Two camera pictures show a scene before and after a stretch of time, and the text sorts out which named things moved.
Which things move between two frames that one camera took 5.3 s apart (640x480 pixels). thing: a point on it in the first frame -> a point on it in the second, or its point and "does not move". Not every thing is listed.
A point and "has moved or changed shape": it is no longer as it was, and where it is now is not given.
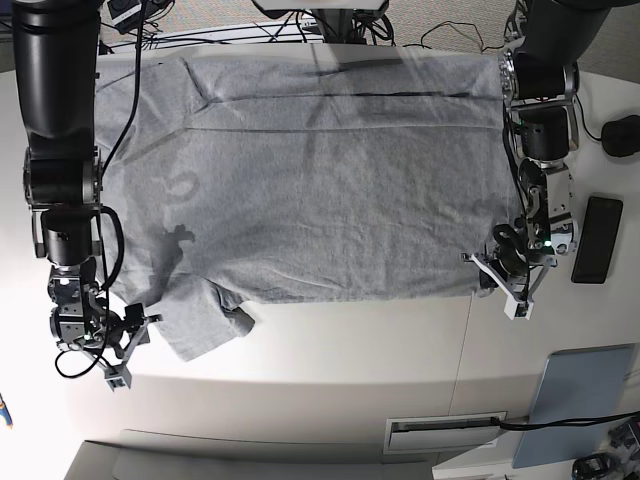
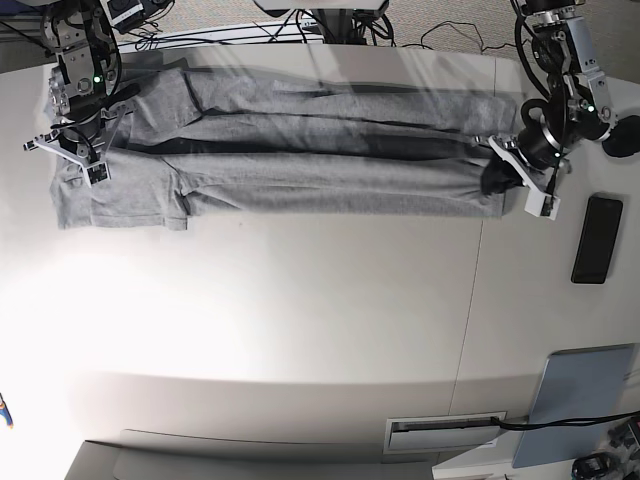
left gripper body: (82, 320) -> (84, 139)
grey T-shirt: (234, 176) has moved or changed shape
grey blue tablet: (577, 385) does not move
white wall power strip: (441, 432) does not move
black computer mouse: (621, 138) does not move
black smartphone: (597, 239) does not move
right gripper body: (520, 257) -> (536, 155)
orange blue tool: (5, 412) does not move
